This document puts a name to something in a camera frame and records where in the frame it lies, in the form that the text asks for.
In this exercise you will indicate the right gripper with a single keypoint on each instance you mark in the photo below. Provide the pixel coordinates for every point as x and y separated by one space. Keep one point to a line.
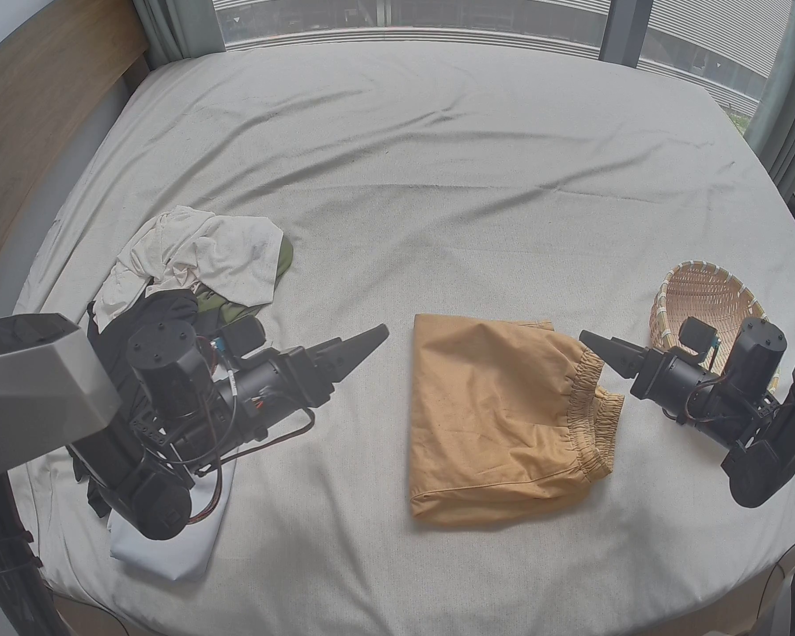
669 381

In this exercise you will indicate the tan shorts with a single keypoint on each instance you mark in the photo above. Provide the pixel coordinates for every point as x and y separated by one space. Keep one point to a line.
490 421

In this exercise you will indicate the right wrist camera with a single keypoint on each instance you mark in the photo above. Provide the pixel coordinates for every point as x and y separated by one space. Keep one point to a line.
697 335

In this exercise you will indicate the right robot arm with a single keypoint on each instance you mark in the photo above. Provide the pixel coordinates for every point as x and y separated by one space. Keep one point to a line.
762 355

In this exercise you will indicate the white garment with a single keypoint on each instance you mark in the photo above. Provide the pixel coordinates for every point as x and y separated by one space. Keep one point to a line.
218 249

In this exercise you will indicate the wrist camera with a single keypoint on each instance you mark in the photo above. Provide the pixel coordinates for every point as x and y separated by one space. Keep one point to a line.
242 338
697 335

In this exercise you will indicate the round woven basket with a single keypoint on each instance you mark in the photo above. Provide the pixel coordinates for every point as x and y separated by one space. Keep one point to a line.
702 295

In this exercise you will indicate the pale blue garment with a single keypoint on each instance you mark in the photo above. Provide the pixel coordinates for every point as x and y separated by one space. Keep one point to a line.
165 554

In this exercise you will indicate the grey-green curtain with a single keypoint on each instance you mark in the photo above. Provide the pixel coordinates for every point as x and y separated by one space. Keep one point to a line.
172 10
792 90

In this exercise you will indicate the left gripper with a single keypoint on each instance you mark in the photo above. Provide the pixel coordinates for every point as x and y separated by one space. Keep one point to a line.
285 385

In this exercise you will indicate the green garment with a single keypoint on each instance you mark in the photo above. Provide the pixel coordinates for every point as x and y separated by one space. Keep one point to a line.
235 312

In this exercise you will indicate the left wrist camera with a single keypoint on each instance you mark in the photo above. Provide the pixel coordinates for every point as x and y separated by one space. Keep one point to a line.
242 338

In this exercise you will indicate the black garment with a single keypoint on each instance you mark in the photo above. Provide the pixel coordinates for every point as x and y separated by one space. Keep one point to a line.
152 309

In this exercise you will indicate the bed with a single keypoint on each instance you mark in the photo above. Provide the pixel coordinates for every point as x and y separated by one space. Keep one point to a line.
437 156

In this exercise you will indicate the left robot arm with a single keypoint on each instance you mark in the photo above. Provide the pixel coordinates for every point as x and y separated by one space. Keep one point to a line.
40 388

